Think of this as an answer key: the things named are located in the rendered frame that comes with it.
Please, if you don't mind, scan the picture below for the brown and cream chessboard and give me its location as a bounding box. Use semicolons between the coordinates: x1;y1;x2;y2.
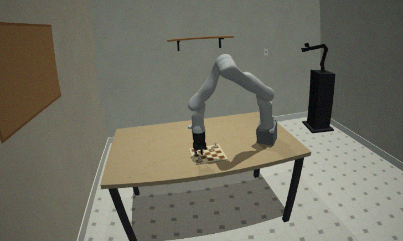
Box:
189;144;228;165

